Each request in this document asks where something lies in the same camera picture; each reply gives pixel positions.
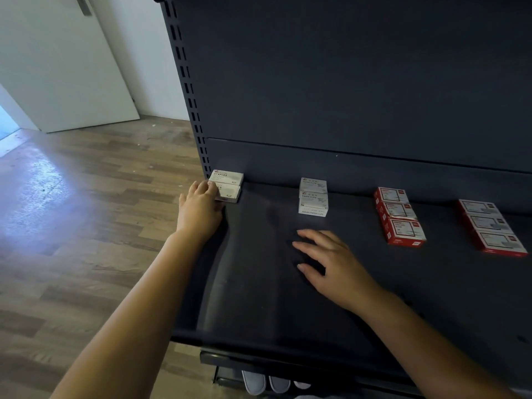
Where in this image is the person's right hand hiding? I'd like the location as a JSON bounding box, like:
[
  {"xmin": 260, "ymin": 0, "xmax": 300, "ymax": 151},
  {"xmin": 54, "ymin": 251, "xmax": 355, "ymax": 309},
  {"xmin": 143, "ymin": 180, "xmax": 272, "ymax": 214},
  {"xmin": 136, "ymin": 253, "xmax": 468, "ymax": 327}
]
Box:
[{"xmin": 291, "ymin": 228, "xmax": 385, "ymax": 316}]

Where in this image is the person's left hand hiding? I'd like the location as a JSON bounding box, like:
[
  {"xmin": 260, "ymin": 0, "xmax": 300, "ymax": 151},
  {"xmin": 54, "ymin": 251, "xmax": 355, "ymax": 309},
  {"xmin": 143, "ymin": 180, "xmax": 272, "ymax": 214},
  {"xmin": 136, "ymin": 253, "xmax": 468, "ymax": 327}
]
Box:
[{"xmin": 176, "ymin": 179, "xmax": 224, "ymax": 244}]

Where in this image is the small red white box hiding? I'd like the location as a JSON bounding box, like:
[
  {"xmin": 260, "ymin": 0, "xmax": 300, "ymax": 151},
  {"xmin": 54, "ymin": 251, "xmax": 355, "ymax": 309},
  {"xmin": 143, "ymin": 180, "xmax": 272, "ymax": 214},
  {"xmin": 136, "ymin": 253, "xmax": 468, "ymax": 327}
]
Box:
[
  {"xmin": 378, "ymin": 200, "xmax": 418, "ymax": 221},
  {"xmin": 474, "ymin": 229, "xmax": 530, "ymax": 258},
  {"xmin": 383, "ymin": 217, "xmax": 427, "ymax": 248},
  {"xmin": 464, "ymin": 212, "xmax": 513, "ymax": 233},
  {"xmin": 374, "ymin": 187, "xmax": 410, "ymax": 204},
  {"xmin": 457, "ymin": 198, "xmax": 502, "ymax": 218}
]

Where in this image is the dark metal shelf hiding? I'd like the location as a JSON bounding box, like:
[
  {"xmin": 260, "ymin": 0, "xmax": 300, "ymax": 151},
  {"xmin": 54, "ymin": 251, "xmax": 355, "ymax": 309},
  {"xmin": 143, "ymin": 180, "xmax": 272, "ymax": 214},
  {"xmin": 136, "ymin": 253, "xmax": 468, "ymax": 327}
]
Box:
[{"xmin": 152, "ymin": 0, "xmax": 532, "ymax": 399}]

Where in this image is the person's left forearm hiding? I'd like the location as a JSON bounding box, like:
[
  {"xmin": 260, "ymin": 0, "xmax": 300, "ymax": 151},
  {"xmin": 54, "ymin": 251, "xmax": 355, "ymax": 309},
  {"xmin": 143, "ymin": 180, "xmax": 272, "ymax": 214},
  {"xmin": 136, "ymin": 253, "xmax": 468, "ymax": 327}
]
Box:
[{"xmin": 50, "ymin": 232, "xmax": 204, "ymax": 399}]

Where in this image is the person's right forearm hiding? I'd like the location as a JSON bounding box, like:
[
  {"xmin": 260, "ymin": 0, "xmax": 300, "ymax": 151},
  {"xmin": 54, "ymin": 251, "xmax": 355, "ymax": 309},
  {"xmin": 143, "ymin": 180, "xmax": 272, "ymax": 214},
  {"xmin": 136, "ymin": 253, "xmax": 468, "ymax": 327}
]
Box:
[{"xmin": 357, "ymin": 290, "xmax": 516, "ymax": 399}]

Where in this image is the grey slipper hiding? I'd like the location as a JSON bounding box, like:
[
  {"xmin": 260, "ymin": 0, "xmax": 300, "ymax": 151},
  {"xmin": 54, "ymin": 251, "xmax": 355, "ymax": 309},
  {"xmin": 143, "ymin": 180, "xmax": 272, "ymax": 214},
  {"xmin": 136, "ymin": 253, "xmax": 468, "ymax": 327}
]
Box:
[
  {"xmin": 268, "ymin": 375, "xmax": 293, "ymax": 395},
  {"xmin": 241, "ymin": 370, "xmax": 268, "ymax": 397}
]

